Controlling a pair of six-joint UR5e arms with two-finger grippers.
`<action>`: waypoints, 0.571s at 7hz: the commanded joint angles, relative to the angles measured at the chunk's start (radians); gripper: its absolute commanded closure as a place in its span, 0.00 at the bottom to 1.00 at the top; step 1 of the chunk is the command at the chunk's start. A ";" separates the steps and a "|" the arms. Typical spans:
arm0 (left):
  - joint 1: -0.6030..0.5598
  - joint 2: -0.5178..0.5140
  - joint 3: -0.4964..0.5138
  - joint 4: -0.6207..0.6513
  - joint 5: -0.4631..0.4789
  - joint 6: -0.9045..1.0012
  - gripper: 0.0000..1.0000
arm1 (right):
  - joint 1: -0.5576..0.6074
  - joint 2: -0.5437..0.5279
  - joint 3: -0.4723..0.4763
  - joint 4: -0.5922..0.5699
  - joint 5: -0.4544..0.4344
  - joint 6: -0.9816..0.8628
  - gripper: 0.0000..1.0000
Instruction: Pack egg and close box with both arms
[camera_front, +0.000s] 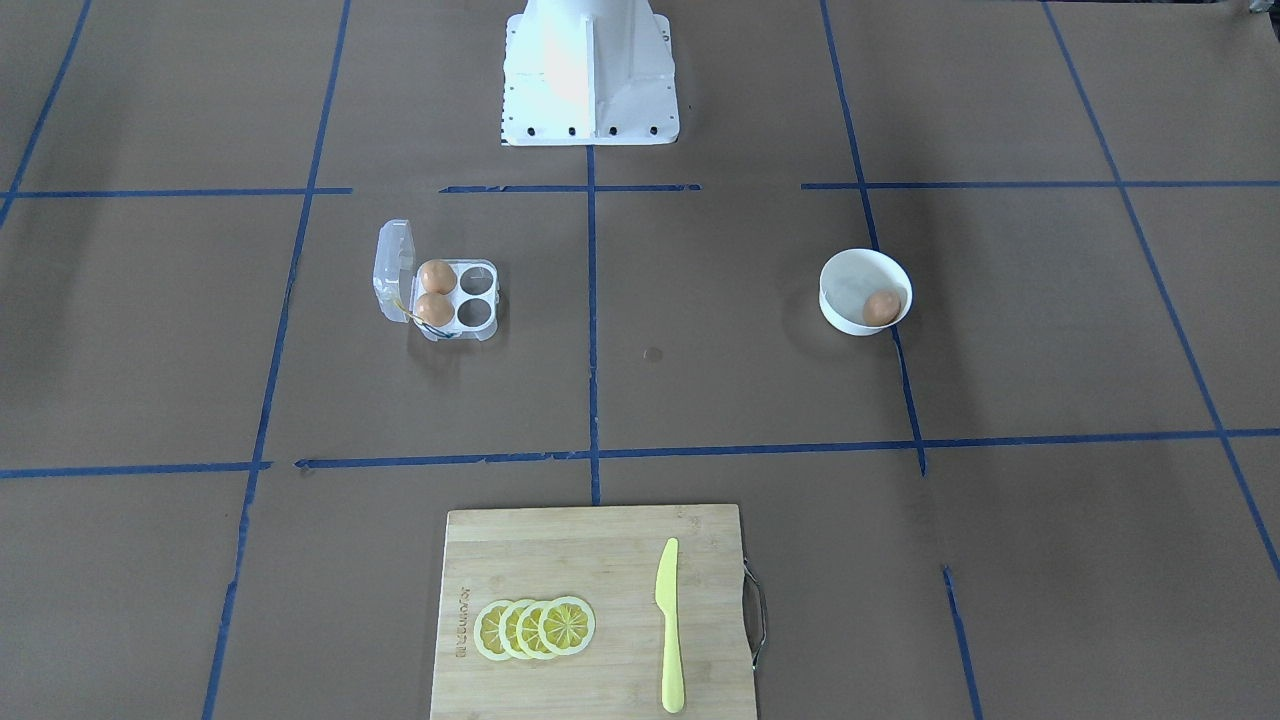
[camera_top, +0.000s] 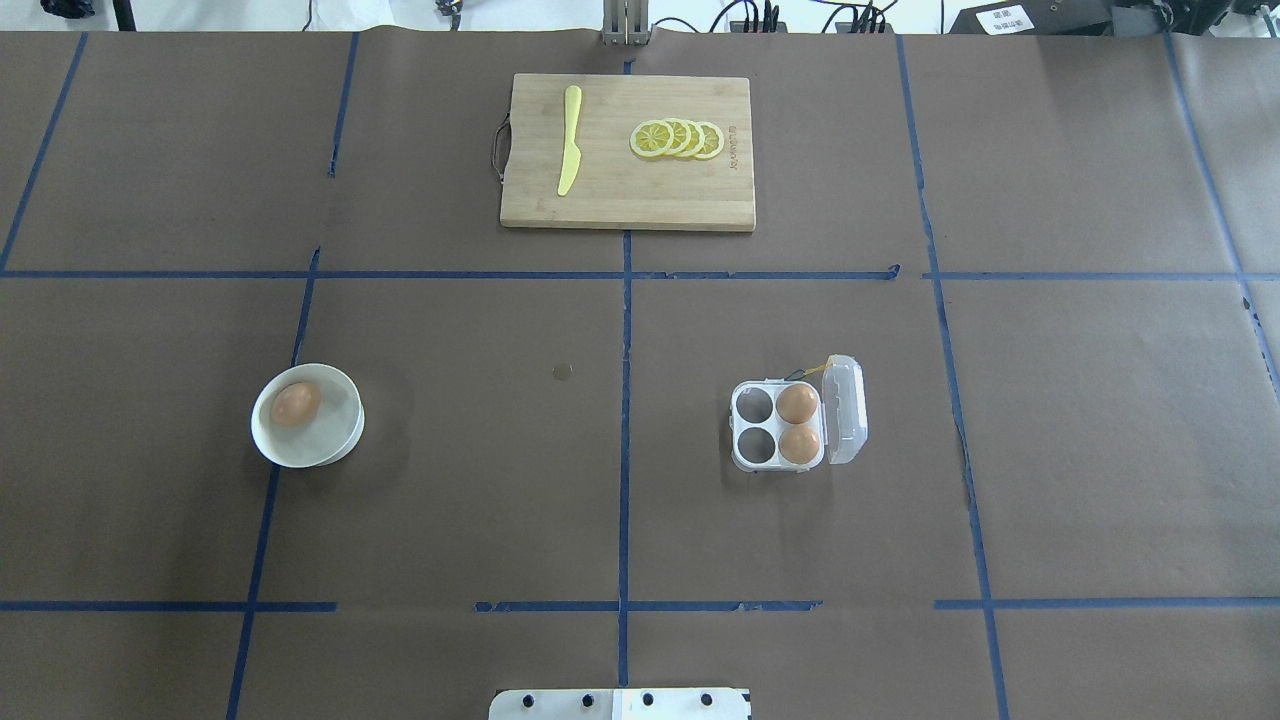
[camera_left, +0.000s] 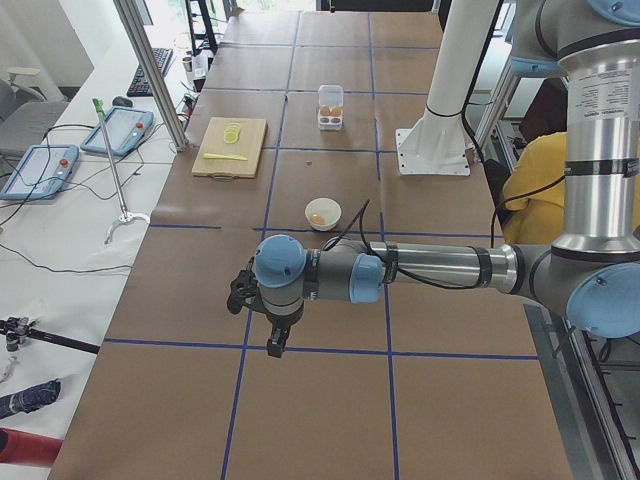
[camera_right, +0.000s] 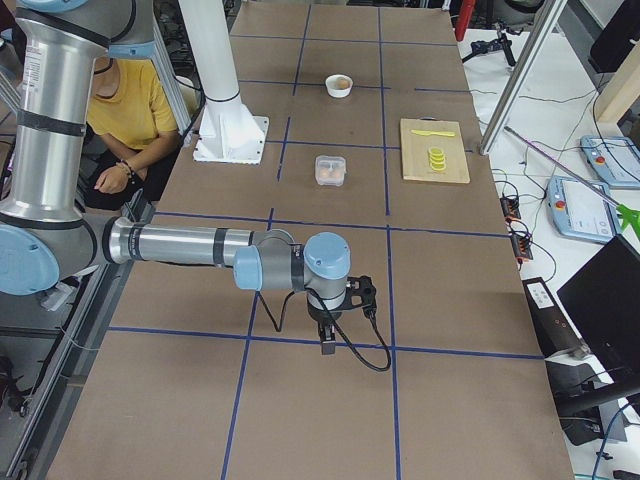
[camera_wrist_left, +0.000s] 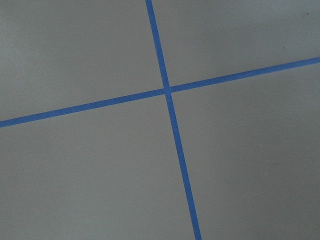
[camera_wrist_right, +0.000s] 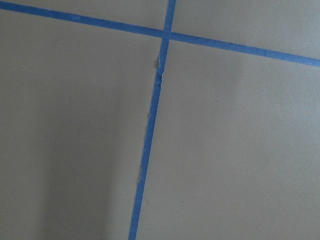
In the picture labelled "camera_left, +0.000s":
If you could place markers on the far teach pendant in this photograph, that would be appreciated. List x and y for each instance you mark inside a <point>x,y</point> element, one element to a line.
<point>126,128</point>

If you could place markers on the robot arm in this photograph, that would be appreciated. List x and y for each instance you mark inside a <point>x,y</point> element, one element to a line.
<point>589,274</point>

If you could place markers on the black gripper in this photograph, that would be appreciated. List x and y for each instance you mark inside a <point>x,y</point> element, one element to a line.
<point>281,320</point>

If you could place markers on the reacher grabber stick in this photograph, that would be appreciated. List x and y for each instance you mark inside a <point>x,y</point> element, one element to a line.
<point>126,217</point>

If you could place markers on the white bowl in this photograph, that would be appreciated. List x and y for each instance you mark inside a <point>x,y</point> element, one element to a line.
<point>328,208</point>

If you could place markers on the black tripod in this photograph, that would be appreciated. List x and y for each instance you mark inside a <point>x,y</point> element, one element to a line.
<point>17,330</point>

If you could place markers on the clear plastic egg box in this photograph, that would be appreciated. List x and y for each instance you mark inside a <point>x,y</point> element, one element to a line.
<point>330,107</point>

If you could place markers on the near teach pendant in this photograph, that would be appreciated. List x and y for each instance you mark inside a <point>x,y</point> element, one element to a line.
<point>41,172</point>

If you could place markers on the grey office chair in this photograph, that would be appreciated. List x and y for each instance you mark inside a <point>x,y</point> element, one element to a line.
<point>26,114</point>

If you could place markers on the teach pendant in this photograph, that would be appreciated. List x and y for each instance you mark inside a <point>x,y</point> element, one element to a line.
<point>126,128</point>
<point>41,172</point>

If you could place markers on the aluminium frame post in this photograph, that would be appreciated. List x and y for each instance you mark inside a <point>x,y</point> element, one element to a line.
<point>134,28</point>

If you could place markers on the red object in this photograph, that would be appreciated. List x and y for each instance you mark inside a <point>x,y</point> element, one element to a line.
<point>28,449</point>

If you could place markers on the yellow plastic knife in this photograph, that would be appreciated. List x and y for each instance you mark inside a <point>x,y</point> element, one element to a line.
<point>214,156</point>

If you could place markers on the brown egg from bowl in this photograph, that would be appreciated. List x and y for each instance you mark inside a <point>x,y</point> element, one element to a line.
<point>317,220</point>

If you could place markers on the wooden cutting board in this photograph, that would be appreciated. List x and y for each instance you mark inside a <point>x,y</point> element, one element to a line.
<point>250,145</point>

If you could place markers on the folded dark umbrella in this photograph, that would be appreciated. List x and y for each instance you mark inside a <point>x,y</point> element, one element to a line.
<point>30,399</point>

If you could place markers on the black computer mouse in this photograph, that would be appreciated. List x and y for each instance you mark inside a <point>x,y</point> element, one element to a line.
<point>122,101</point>

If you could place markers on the yellow lemon slices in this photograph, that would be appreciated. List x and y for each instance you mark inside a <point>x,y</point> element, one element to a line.
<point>231,134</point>

